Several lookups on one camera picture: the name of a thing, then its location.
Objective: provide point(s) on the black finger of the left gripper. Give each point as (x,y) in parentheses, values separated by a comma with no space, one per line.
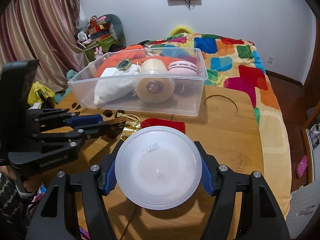
(67,117)
(71,133)

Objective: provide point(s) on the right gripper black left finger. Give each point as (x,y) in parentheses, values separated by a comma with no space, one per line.
(56,216)

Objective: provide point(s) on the white round plastic lid container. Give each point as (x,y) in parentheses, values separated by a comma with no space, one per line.
(158,168)

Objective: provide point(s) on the white drawstring cloth pouch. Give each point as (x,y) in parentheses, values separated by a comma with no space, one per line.
(116,86)

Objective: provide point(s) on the pink round Huntoor case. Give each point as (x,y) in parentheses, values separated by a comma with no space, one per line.
(183,68)

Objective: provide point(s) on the person's left hand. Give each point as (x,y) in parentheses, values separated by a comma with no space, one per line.
(31,184)

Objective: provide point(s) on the gold foil wrapped items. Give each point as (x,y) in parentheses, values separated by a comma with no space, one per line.
(131,126)

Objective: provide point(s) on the red velvet pouch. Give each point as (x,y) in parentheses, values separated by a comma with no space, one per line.
(149,122)

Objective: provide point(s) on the pink croc slipper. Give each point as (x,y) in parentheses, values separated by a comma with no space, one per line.
(301,166)

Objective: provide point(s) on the pink bunny figure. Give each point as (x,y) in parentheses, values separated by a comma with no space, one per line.
(98,51)

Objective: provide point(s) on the pink curtain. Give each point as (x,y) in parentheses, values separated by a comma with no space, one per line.
(43,30)

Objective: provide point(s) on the orange quilted jacket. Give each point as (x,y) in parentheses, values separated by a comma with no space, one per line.
(167,54)

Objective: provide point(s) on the grey plush with boxes pile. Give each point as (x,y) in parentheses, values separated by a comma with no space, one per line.
(97,29)

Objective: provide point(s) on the clear plastic storage bin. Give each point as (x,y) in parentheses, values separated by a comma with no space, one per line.
(185,100)

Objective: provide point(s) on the colourful patchwork blanket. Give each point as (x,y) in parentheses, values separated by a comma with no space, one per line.
(236,64)

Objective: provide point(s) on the yellow curved pillow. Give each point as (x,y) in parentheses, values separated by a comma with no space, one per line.
(180,30)

